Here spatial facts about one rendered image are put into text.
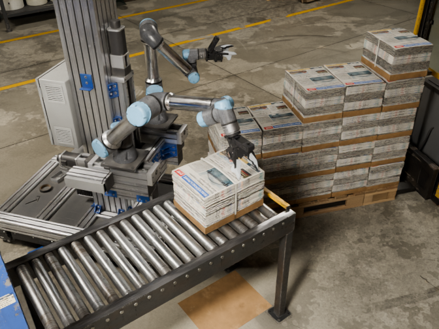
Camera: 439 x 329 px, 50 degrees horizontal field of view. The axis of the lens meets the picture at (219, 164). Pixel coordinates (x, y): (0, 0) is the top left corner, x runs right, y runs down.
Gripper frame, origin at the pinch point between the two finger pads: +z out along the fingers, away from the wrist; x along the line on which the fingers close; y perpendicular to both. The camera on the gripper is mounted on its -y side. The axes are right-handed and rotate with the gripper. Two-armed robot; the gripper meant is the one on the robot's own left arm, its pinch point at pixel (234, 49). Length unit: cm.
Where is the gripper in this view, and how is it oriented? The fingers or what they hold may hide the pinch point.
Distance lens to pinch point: 326.6
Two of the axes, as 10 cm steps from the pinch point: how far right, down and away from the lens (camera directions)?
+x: 1.6, 6.6, -7.3
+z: 9.9, -0.9, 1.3
